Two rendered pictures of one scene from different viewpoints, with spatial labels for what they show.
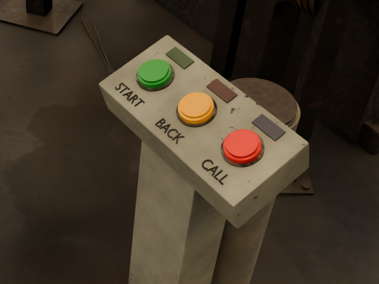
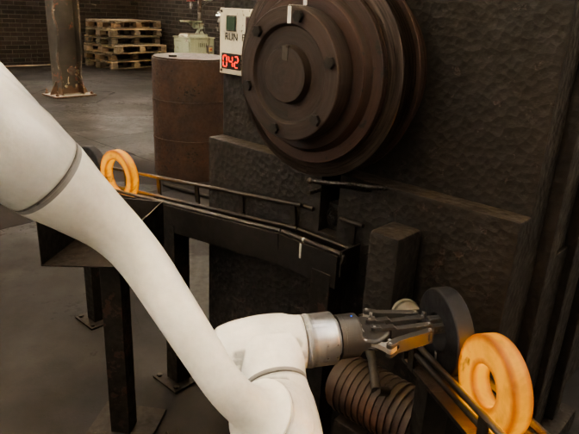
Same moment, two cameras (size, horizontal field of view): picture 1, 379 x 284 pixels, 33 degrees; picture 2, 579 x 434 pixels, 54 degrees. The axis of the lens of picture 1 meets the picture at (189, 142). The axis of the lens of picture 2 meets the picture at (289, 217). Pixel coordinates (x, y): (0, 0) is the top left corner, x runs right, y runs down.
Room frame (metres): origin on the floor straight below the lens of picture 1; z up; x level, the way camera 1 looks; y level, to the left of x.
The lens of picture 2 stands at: (0.24, 0.08, 1.25)
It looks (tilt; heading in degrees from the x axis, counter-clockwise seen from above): 20 degrees down; 358
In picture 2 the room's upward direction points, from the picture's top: 3 degrees clockwise
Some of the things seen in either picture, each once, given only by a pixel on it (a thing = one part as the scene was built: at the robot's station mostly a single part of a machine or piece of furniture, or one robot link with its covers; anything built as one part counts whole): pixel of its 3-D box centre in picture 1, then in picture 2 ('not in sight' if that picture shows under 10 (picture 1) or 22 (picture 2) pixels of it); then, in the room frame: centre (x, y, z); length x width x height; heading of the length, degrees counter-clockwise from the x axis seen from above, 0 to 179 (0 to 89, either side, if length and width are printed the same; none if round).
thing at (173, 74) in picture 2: not in sight; (192, 114); (4.56, 0.71, 0.45); 0.59 x 0.59 x 0.89
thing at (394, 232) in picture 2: not in sight; (391, 276); (1.41, -0.20, 0.68); 0.11 x 0.08 x 0.24; 136
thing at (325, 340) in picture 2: not in sight; (320, 338); (1.07, -0.01, 0.73); 0.09 x 0.06 x 0.09; 11
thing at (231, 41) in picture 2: not in sight; (252, 44); (1.88, 0.15, 1.15); 0.26 x 0.02 x 0.18; 46
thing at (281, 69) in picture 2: not in sight; (292, 74); (1.49, 0.05, 1.11); 0.28 x 0.06 x 0.28; 46
